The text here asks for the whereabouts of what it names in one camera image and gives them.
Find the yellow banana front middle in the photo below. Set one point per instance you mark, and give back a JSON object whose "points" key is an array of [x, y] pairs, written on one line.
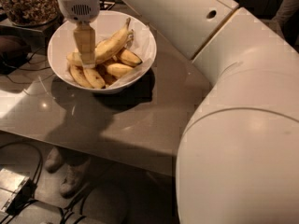
{"points": [[94, 78]]}

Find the glass bowl of nuts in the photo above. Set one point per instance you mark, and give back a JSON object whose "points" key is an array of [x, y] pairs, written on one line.
{"points": [[29, 13]]}

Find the person in grey trousers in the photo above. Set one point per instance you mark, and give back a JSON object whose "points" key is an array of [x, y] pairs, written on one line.
{"points": [[287, 17]]}

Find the white ceramic bowl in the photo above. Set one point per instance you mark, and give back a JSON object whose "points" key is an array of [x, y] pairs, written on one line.
{"points": [[143, 45]]}

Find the yellow banana centre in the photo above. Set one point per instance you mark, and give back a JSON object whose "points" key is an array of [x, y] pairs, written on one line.
{"points": [[117, 70]]}

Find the silver box on floor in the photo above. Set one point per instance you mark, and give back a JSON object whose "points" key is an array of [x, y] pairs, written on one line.
{"points": [[11, 186]]}

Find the white shoe left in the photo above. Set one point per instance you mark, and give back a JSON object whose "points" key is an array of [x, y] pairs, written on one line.
{"points": [[54, 160]]}

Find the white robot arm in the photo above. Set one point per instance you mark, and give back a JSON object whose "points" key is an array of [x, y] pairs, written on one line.
{"points": [[238, 159]]}

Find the yellow banana front left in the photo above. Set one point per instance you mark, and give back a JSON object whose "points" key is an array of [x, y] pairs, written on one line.
{"points": [[78, 75]]}

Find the yellow banana right side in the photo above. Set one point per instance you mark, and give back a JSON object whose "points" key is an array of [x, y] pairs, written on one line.
{"points": [[128, 57]]}

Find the white shoe right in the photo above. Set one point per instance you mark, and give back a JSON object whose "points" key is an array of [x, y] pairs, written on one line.
{"points": [[73, 179]]}

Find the long yellow top banana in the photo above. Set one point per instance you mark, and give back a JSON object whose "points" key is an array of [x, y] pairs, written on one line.
{"points": [[114, 44]]}

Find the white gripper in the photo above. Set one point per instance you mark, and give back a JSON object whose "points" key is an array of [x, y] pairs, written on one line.
{"points": [[78, 8]]}

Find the white shoe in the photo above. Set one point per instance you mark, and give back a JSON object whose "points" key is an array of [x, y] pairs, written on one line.
{"points": [[54, 160], [73, 179]]}

